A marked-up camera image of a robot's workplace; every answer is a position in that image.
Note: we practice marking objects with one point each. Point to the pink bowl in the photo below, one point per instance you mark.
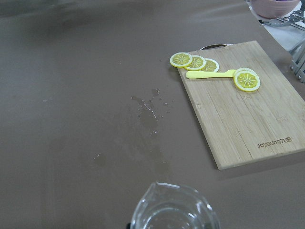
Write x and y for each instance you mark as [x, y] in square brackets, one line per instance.
[273, 8]

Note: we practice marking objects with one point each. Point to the clear glass measuring cup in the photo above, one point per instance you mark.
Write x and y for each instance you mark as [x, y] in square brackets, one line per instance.
[168, 206]

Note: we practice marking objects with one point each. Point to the lemon slice under knife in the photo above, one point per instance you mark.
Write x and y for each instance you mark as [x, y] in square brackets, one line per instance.
[244, 69]

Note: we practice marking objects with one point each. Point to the bamboo cutting board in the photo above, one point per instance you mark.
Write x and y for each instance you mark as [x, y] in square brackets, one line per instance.
[245, 127]

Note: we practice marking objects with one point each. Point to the lemon slice far end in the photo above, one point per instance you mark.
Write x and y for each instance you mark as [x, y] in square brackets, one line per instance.
[181, 59]

